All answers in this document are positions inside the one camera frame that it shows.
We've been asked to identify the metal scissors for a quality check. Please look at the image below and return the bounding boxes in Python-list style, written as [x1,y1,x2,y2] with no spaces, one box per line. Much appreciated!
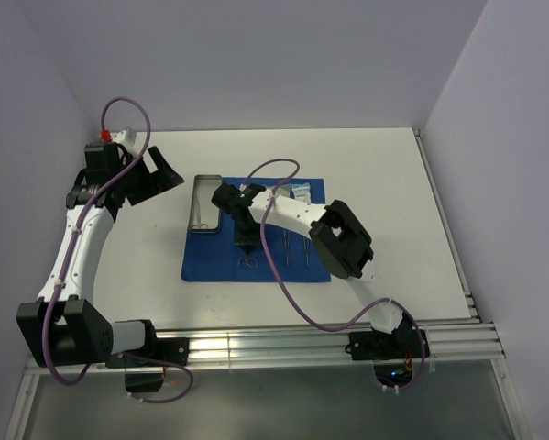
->
[237,249,258,269]

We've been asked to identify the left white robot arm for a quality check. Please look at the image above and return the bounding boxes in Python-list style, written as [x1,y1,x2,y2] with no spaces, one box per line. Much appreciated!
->
[16,142,184,367]

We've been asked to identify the metal instrument tray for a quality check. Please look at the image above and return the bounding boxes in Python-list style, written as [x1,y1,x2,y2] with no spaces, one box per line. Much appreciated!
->
[188,174,223,234]

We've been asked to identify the metal forceps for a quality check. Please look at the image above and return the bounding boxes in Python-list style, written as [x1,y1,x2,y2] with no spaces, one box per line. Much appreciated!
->
[191,186,209,230]

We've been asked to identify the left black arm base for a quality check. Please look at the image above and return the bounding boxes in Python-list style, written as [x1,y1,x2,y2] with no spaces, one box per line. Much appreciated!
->
[105,337,194,400]

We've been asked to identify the aluminium front rail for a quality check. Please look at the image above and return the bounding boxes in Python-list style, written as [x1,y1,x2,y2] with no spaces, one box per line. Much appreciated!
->
[26,323,504,370]

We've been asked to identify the white teal gauze packet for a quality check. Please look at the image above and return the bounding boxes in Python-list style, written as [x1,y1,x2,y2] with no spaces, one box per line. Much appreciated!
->
[291,182,312,204]

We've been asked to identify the green printed glove packet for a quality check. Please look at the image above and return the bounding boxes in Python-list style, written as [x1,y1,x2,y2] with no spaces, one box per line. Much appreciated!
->
[268,184,291,198]

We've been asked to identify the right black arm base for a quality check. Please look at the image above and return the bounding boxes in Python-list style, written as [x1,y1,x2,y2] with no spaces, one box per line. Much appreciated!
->
[344,328,431,387]

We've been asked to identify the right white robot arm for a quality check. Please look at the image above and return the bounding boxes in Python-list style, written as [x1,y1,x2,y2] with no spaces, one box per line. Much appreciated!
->
[211,183,429,359]

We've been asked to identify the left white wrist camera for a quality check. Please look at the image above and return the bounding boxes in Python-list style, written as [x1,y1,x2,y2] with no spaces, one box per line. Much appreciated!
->
[100,127,137,149]

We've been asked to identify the metal pointed tweezers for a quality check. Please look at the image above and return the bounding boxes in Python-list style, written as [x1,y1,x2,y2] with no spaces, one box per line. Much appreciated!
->
[282,229,291,268]
[302,236,311,268]

